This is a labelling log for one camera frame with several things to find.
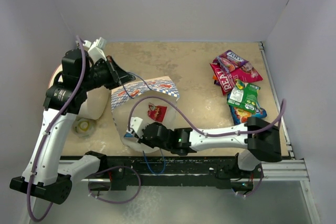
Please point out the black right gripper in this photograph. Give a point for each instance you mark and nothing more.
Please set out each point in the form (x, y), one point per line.
(144, 140)

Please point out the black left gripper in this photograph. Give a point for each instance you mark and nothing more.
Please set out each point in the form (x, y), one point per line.
(118, 76)

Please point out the small red candy packet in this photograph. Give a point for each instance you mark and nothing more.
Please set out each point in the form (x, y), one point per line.
(156, 112)

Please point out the small blue snack packet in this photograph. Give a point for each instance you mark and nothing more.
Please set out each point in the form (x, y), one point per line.
(128, 135)

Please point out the blue checkered paper bag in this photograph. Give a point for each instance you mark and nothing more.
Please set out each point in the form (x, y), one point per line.
(132, 99)

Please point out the orange snack packet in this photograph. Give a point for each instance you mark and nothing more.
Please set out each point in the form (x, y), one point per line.
(216, 82)

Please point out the blue snack wrapper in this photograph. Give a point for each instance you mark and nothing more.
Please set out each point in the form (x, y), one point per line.
(240, 116)

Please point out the green snack packet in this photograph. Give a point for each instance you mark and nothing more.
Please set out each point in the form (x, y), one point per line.
(244, 96)

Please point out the pink snack packet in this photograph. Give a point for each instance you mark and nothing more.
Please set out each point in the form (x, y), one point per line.
(247, 73)

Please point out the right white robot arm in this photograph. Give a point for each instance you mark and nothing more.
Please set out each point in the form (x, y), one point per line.
(258, 140)

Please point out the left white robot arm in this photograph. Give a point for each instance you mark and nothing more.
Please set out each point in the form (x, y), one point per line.
(42, 177)

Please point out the white round container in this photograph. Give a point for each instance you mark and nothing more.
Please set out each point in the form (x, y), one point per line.
(88, 105)

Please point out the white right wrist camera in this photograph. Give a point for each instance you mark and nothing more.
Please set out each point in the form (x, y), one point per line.
(136, 127)

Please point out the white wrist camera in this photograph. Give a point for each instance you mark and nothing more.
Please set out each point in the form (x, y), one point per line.
(136, 127)
(95, 49)

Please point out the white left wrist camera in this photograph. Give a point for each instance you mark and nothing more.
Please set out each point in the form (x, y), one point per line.
(95, 49)

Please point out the aluminium frame rail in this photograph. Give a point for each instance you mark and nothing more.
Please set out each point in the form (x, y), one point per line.
(290, 170)

